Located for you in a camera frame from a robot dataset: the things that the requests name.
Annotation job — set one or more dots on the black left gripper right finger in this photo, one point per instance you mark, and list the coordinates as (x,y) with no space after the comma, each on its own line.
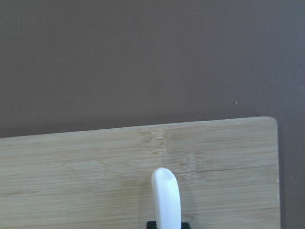
(185,225)

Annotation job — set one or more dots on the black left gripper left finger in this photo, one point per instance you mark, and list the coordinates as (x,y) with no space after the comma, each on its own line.
(151,225)

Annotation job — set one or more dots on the white plastic spoon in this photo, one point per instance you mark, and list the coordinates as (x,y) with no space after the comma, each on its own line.
(167,201)

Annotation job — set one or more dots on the bamboo cutting board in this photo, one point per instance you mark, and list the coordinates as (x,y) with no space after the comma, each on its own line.
(227,171)

